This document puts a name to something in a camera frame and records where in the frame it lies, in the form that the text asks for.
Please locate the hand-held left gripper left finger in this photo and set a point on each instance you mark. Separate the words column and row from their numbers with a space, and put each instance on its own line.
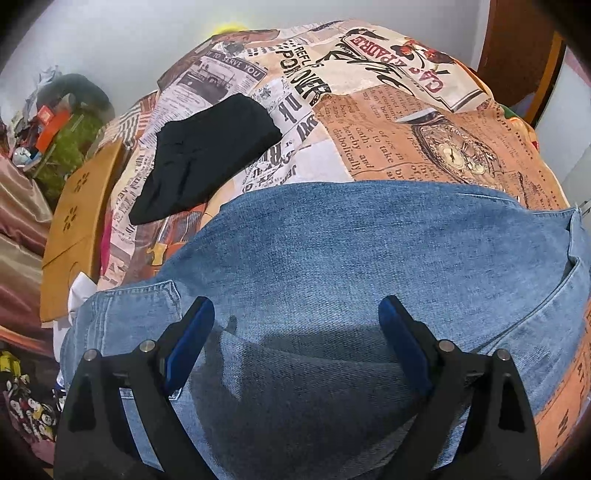
column 191, row 342

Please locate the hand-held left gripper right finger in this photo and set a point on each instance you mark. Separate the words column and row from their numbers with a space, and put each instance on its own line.
column 402, row 341

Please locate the blue denim pants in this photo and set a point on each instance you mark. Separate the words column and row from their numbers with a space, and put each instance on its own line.
column 323, row 258

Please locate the white crumpled cloth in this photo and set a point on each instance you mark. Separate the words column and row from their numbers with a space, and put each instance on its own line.
column 79, row 295

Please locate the carved wooden board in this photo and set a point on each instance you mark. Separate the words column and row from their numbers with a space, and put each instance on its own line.
column 78, row 221

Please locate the cartoon printed bag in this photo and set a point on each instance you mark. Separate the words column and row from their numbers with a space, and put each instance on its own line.
column 27, row 410

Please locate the black folded garment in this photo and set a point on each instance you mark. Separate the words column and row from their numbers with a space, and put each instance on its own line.
column 203, row 152

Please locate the brown satin cloth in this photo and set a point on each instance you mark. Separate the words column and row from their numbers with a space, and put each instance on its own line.
column 18, row 230

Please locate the newspaper printed blanket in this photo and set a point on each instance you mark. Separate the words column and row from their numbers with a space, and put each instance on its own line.
column 392, row 134

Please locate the green and orange cloth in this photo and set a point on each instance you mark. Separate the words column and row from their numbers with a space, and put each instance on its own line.
column 519, row 122

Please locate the orange box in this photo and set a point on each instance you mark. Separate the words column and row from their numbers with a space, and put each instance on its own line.
column 48, row 123

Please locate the yellow item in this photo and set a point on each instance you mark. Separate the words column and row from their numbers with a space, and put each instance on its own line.
column 233, row 26

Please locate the brown wooden door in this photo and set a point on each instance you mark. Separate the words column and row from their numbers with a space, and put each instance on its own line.
column 512, row 41

